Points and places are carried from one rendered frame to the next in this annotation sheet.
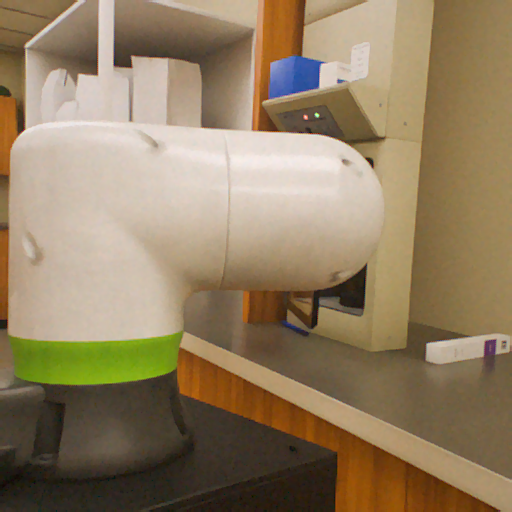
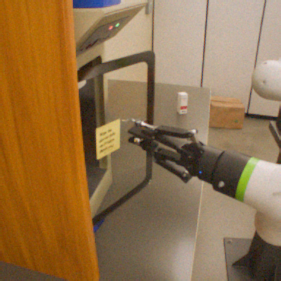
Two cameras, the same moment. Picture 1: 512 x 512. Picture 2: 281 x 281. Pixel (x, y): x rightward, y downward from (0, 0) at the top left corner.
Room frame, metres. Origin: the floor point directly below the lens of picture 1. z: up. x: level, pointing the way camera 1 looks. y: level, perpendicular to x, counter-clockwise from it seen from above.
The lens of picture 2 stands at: (1.79, 0.38, 1.55)
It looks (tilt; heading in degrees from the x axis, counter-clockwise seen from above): 30 degrees down; 228
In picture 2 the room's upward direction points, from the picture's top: straight up
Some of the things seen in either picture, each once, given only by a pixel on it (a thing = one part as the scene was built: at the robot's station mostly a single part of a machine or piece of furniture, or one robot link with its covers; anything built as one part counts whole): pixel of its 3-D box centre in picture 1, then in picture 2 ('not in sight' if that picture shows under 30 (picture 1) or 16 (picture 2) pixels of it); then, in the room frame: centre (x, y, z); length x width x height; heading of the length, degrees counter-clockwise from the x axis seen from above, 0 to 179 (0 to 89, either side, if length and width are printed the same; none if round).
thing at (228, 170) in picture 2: not in sight; (233, 172); (1.32, 0.16, 1.20); 0.12 x 0.06 x 0.09; 8
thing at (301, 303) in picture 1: (303, 234); (113, 143); (1.42, -0.11, 1.19); 0.30 x 0.01 x 0.40; 8
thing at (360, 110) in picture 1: (319, 118); (104, 26); (1.42, -0.13, 1.46); 0.32 x 0.11 x 0.10; 33
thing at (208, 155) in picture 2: not in sight; (200, 161); (1.34, 0.09, 1.20); 0.09 x 0.07 x 0.08; 98
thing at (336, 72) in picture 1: (335, 78); not in sight; (1.38, -0.15, 1.54); 0.05 x 0.05 x 0.06; 41
